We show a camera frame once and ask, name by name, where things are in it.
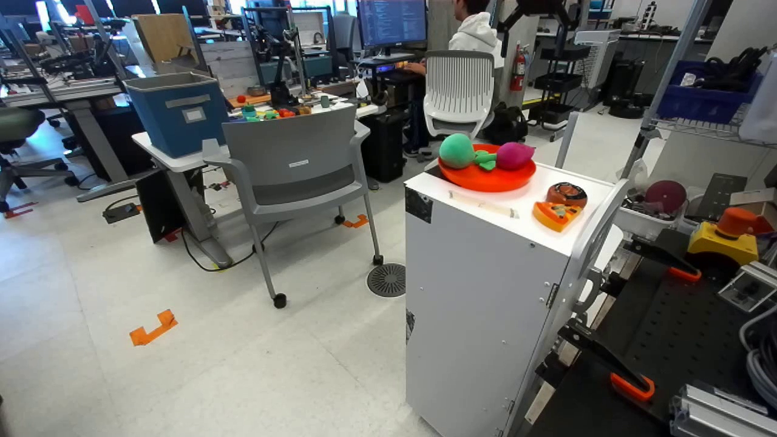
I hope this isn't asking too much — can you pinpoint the toy orange pizza slice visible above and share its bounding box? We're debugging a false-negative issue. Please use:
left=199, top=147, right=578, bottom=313
left=529, top=200, right=586, bottom=235

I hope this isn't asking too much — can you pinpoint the aluminium extrusion rail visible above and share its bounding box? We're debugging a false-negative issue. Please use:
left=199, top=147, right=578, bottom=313
left=668, top=384, right=777, bottom=437

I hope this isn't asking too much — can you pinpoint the grey metal pole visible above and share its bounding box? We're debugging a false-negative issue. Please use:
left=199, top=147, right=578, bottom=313
left=616, top=0, right=714, bottom=181

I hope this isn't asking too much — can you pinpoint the black orange clamp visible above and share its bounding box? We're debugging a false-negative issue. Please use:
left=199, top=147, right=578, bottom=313
left=555, top=319, right=657, bottom=409
left=627, top=233, right=703, bottom=286

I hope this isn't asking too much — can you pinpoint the computer monitor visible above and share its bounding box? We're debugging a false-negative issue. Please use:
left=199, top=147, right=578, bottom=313
left=355, top=0, right=429, bottom=57

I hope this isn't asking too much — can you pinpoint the black computer tower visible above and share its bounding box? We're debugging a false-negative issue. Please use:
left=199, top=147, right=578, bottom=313
left=359, top=108, right=407, bottom=186

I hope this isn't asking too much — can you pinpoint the white toy kitchen cabinet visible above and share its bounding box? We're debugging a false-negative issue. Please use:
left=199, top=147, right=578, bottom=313
left=400, top=155, right=633, bottom=437

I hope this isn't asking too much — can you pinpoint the yellow emergency stop button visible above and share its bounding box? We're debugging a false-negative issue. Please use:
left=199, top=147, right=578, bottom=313
left=686, top=208, right=763, bottom=268

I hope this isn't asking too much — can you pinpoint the small green plush leaf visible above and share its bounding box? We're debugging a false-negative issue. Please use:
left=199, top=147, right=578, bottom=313
left=471, top=149, right=498, bottom=176

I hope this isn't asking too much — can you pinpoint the grey plastic chair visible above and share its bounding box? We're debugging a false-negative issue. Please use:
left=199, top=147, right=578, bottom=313
left=199, top=106, right=385, bottom=311

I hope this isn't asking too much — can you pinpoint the dark round floor base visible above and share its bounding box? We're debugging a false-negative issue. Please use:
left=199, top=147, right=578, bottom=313
left=363, top=263, right=407, bottom=300

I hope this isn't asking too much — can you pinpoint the orange floor bracket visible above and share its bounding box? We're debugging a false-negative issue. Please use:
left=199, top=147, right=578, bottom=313
left=126, top=306, right=180, bottom=351

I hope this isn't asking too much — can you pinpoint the black backpack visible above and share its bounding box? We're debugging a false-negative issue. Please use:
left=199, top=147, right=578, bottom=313
left=481, top=102, right=529, bottom=149

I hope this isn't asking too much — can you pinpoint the blue plastic crate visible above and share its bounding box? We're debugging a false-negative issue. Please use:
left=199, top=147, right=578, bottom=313
left=654, top=57, right=763, bottom=125

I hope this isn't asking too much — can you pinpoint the black office chair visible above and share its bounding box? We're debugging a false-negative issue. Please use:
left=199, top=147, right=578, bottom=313
left=0, top=106, right=81, bottom=216

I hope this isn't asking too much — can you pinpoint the white desk with toys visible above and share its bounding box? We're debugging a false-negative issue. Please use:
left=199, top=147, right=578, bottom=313
left=129, top=100, right=385, bottom=269

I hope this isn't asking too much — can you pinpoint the person in white hoodie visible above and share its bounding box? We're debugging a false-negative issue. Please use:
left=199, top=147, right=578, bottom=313
left=392, top=0, right=510, bottom=155

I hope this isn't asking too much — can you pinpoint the orange plate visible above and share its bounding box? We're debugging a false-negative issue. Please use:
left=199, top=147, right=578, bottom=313
left=435, top=142, right=539, bottom=195

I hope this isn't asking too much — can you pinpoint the toy chocolate donut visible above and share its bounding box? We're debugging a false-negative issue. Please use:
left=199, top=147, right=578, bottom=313
left=543, top=181, right=590, bottom=211

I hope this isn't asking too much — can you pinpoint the red fire extinguisher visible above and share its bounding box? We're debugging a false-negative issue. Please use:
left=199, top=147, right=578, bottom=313
left=506, top=42, right=529, bottom=96

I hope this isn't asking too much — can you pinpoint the dark round toy disc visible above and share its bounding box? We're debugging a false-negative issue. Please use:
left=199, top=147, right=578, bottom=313
left=641, top=177, right=688, bottom=221

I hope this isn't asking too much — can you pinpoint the black floor power strip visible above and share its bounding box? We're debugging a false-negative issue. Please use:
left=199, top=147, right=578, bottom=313
left=101, top=200, right=142, bottom=226

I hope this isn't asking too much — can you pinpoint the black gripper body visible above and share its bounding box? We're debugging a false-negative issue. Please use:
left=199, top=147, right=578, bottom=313
left=514, top=0, right=586, bottom=21

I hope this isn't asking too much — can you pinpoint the magenta plushie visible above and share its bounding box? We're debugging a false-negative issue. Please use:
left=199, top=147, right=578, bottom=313
left=492, top=142, right=536, bottom=172

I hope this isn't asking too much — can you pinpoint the black cable coil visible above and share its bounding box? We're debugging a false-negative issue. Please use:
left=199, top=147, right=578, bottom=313
left=737, top=305, right=777, bottom=409

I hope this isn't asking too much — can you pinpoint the black stand on desk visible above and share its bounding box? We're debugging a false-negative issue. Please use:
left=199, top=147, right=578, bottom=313
left=240, top=8, right=305, bottom=112

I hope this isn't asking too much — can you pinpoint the grey desk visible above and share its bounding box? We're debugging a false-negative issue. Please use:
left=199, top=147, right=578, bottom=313
left=0, top=76, right=154, bottom=204

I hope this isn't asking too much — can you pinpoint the round green plushie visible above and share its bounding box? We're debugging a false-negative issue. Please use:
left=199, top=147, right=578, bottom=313
left=436, top=131, right=481, bottom=171

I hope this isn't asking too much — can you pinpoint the cardboard box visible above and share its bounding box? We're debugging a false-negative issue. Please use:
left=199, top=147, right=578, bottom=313
left=131, top=12, right=202, bottom=79

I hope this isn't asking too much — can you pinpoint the blue storage bin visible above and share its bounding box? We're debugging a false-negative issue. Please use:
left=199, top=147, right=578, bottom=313
left=122, top=70, right=231, bottom=160

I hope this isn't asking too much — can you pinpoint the black box under desk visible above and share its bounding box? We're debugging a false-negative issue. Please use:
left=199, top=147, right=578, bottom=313
left=132, top=167, right=187, bottom=246

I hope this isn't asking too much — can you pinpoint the black equipment cart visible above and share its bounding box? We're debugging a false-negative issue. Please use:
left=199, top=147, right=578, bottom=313
left=529, top=32, right=603, bottom=131

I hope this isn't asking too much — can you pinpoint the grey metal bracket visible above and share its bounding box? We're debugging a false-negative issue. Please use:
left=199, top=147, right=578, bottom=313
left=699, top=171, right=749, bottom=221

